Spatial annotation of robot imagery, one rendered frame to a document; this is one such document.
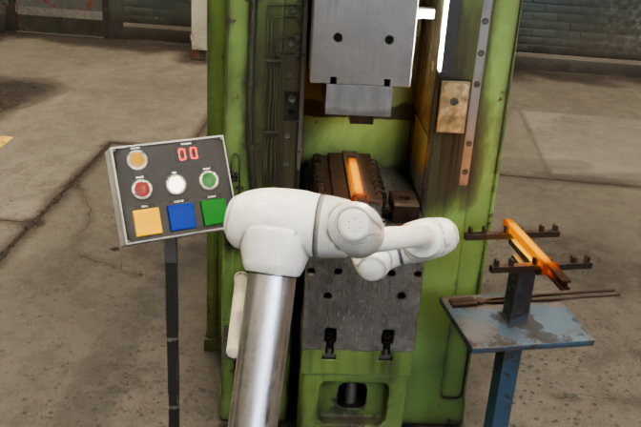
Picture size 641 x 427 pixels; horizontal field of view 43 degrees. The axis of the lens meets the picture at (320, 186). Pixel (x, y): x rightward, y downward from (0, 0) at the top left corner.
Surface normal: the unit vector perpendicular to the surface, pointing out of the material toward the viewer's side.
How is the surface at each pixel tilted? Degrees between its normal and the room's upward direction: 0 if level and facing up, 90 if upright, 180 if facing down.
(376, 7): 90
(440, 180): 90
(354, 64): 90
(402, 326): 90
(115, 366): 0
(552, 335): 0
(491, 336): 0
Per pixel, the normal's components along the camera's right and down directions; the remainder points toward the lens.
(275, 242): -0.11, -0.02
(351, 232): 0.06, -0.15
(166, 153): 0.42, -0.14
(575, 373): 0.06, -0.92
